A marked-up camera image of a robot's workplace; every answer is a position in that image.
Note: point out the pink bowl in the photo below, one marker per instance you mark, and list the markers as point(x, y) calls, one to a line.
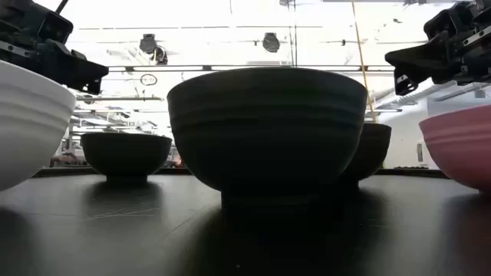
point(460, 145)

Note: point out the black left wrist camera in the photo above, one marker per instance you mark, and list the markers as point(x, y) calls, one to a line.
point(55, 27)

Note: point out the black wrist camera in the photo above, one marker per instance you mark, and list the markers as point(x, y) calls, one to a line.
point(441, 23)
point(55, 27)

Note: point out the black aluminium table frame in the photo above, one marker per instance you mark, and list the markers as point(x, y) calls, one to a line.
point(61, 172)

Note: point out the purple bowl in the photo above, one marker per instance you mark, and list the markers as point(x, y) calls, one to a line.
point(374, 149)

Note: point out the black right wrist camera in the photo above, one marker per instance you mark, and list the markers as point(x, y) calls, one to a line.
point(441, 23)

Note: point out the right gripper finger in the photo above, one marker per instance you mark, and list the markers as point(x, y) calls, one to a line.
point(422, 61)

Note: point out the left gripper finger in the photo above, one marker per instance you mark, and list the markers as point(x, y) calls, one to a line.
point(76, 69)

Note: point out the dark hanging ceiling fixture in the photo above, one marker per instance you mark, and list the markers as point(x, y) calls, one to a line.
point(161, 56)
point(271, 43)
point(148, 44)

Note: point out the black bowl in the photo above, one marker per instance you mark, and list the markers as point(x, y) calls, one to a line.
point(126, 153)
point(268, 134)

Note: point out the white bowl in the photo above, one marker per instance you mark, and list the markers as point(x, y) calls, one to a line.
point(27, 122)

